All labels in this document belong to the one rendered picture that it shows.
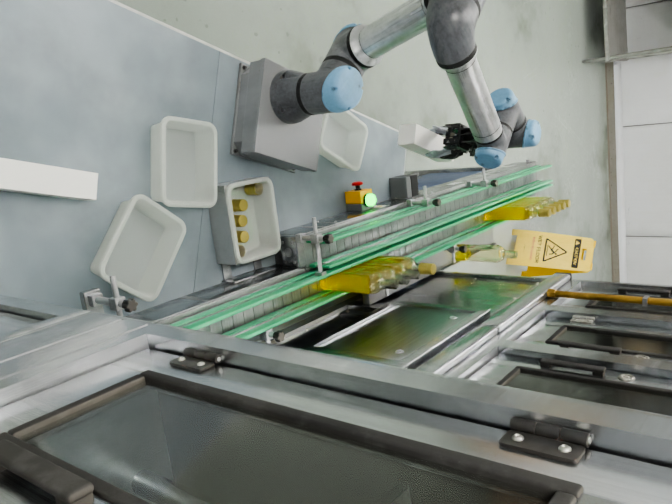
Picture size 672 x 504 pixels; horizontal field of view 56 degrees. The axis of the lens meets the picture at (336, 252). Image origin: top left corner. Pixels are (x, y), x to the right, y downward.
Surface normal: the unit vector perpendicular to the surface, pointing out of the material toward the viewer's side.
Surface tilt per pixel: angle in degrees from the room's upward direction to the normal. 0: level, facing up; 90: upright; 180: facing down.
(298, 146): 0
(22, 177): 0
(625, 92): 90
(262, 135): 0
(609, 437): 90
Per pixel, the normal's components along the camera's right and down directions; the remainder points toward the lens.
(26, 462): -0.11, -0.97
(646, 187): -0.62, 0.22
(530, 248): -0.40, -0.31
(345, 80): 0.72, 0.15
